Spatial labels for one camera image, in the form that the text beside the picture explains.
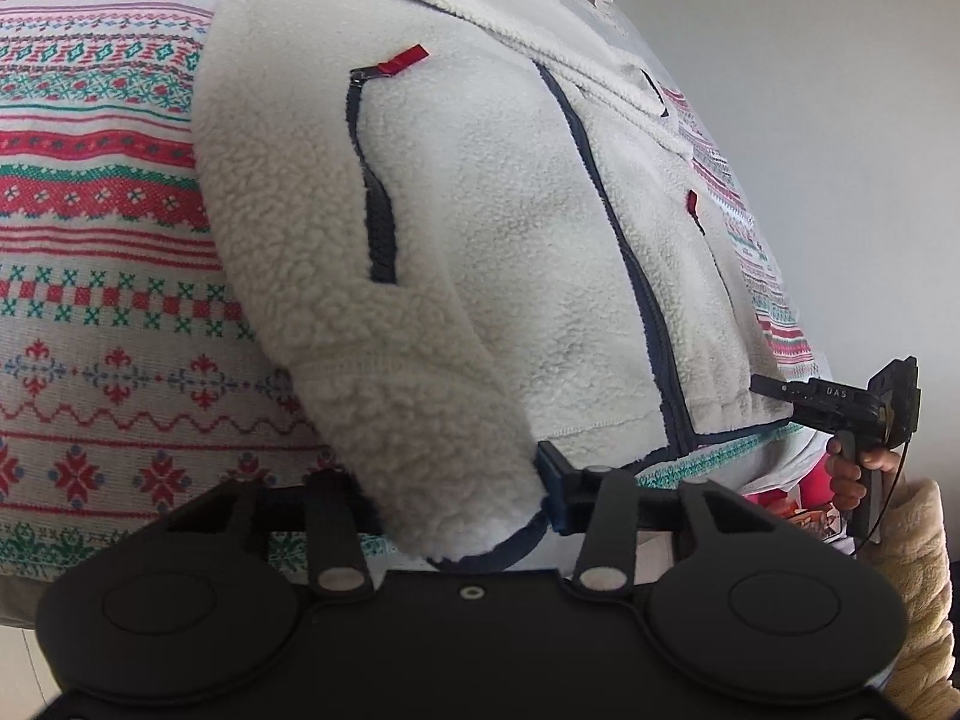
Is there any patterned knit blanket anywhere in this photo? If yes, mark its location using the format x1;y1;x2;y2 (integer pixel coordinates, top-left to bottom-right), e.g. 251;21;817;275
0;0;822;582

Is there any person's right hand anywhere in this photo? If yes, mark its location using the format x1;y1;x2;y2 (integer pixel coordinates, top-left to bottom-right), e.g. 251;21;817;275
825;438;905;514

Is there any person's printed shirt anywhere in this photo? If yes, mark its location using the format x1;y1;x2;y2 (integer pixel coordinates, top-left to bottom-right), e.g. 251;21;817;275
739;427;854;542

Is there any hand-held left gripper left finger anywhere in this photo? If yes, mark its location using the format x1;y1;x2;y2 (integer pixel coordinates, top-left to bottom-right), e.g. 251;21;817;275
161;465;376;595

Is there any white fleece jacket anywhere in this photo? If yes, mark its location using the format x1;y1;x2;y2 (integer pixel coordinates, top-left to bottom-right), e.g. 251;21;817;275
191;0;800;569

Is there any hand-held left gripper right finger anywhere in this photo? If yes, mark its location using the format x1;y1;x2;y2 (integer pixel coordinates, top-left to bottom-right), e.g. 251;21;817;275
535;441;760;595

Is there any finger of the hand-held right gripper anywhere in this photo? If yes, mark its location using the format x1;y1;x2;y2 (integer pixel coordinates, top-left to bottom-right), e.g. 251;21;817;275
749;373;797;412

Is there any person's right forearm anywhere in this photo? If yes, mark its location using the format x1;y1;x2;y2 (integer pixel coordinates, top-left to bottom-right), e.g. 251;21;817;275
855;476;955;720

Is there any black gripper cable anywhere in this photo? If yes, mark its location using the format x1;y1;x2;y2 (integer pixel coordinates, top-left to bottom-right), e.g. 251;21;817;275
851;420;913;560

